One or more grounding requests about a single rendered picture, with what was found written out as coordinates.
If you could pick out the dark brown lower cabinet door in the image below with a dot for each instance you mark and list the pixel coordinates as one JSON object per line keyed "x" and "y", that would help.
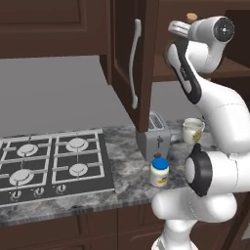
{"x": 138, "y": 228}

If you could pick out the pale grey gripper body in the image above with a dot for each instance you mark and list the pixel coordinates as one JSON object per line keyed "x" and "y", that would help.
{"x": 179, "y": 28}

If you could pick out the dark brown open cabinet door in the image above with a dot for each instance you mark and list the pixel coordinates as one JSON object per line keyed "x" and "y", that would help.
{"x": 146, "y": 65}

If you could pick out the white jar with blue lid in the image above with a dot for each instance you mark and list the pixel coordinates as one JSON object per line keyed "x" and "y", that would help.
{"x": 159, "y": 174}

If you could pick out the cream floral mug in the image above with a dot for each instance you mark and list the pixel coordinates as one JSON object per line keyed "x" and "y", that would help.
{"x": 192, "y": 132}

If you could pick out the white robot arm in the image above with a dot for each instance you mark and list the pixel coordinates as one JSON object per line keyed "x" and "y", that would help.
{"x": 224, "y": 114}

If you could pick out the tan cork-topped item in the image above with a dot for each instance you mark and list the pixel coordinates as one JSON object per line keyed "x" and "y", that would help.
{"x": 191, "y": 17}

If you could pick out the black gas hob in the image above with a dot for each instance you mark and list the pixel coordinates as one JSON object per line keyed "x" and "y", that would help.
{"x": 49, "y": 162}

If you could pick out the grey hob knob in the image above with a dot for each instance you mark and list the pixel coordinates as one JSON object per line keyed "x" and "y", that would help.
{"x": 38, "y": 192}
{"x": 61, "y": 188}
{"x": 15, "y": 194}

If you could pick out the dark brown drawer front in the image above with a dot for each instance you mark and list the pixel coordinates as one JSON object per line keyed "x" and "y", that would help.
{"x": 49, "y": 232}

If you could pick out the dark brown closed cabinet door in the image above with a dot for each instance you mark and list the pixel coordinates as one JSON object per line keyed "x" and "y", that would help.
{"x": 52, "y": 26}

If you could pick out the grey toaster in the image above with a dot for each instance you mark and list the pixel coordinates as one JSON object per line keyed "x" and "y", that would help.
{"x": 154, "y": 140}

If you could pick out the dark brown cabinet with shelf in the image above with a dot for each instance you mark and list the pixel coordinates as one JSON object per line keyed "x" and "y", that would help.
{"x": 162, "y": 70}

